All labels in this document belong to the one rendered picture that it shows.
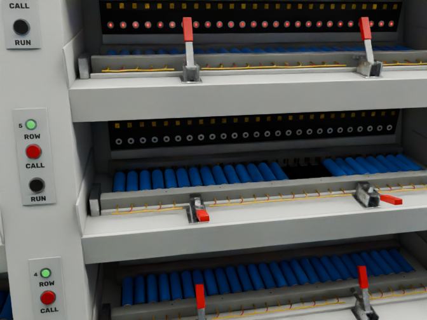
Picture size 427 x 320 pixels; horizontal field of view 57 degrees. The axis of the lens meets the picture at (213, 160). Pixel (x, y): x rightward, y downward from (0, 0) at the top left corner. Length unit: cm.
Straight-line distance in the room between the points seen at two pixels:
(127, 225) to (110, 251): 4
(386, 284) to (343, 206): 20
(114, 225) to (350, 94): 38
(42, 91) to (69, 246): 20
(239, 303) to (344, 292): 19
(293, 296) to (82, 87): 47
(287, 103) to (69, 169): 31
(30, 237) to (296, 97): 40
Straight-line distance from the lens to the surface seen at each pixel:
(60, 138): 54
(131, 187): 62
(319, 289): 73
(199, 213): 51
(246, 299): 69
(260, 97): 56
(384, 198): 61
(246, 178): 65
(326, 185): 65
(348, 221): 63
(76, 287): 59
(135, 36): 71
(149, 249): 57
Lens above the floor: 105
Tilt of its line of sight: 7 degrees down
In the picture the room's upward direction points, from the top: 2 degrees counter-clockwise
